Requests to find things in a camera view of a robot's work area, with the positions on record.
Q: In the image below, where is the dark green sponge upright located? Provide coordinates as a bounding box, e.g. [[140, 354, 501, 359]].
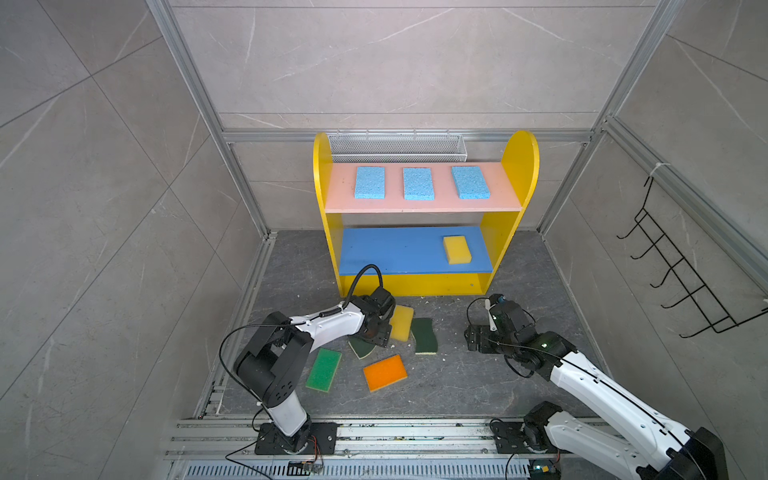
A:
[[411, 318, 438, 355]]

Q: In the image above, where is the yellow sponge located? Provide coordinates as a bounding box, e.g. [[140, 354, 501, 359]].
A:
[[443, 235, 472, 265], [390, 305, 414, 342]]

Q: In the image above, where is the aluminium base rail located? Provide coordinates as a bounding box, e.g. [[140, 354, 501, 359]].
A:
[[161, 413, 650, 479]]

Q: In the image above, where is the dark green sponge curved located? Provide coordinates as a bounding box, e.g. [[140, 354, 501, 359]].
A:
[[348, 337, 376, 360]]

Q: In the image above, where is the orange sponge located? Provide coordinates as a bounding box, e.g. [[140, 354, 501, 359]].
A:
[[363, 355, 408, 392]]

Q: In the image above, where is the blue sponge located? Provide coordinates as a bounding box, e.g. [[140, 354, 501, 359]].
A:
[[403, 167, 435, 201], [354, 166, 386, 200]]

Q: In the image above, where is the black wire hook rack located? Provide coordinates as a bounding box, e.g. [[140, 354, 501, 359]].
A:
[[616, 176, 767, 339]]

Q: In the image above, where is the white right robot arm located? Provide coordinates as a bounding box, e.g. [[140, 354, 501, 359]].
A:
[[464, 294, 729, 479]]

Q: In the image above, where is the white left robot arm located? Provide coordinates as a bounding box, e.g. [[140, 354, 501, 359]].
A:
[[232, 286, 396, 453]]

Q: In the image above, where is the yellow shelf unit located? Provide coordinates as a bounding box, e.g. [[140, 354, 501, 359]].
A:
[[313, 131, 540, 296]]

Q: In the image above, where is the black corrugated cable conduit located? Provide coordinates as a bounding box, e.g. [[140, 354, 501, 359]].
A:
[[343, 263, 385, 301]]

